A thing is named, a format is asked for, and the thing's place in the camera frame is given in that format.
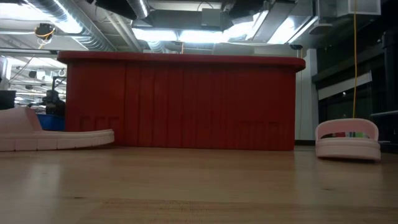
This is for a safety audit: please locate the pink slide sandal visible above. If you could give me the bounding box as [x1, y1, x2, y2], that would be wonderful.
[315, 118, 382, 161]
[0, 106, 115, 152]

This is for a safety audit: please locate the red plastic bin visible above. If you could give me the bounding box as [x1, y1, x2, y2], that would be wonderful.
[57, 50, 307, 152]

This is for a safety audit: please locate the blue plastic bin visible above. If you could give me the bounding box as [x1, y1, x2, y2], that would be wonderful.
[36, 113, 67, 132]

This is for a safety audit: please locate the person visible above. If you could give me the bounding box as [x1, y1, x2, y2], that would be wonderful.
[42, 89, 67, 117]

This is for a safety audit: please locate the black metal stand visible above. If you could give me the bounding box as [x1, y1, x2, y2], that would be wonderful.
[51, 75, 68, 97]

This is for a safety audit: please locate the black monitor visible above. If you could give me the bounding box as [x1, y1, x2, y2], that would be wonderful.
[0, 90, 17, 111]

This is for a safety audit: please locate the silver spiral ventilation duct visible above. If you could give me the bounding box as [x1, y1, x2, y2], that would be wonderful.
[27, 0, 116, 52]

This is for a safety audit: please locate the black yellow cord reel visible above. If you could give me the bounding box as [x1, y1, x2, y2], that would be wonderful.
[34, 23, 57, 41]

